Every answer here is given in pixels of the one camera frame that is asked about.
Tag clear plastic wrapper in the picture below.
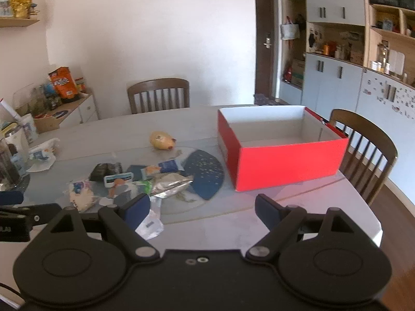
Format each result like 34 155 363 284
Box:
135 197 164 240

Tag chicken breast snack packet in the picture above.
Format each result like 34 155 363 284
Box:
103 172 134 198

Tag clear bag dark contents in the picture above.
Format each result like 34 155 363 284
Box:
108 162 123 175

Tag silver foil snack packet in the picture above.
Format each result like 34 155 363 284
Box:
150 173 193 199

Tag black snack packet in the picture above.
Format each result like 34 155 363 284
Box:
89 163 114 182

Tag blue white snack packet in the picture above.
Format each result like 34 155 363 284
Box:
141 159 184 180

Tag yellow pig toy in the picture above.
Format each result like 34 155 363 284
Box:
149 131 176 150

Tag tissue paper pack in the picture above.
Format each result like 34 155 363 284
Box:
131 180 153 196

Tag white packet with orange print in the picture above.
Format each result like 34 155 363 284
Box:
69 180 98 213

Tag crumpled white tissue pack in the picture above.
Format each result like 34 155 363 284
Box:
27 138 60 173

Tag red cardboard box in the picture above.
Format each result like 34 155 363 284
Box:
217 105 349 192

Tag right wooden chair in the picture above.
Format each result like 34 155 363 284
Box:
329 109 398 205

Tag wooden chair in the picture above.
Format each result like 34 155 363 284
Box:
127 78 190 115
329 109 398 205

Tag white side cabinet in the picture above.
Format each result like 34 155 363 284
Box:
34 93 99 133

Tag orange snack bag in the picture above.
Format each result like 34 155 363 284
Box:
49 67 79 103

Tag far wooden chair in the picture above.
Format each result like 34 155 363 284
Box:
127 78 190 115

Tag hanging grey bag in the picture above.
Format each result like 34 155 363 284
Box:
281 16 300 41

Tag brown door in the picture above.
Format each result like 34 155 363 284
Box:
255 0 276 98

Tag white wall cabinets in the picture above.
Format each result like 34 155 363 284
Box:
282 0 414 197

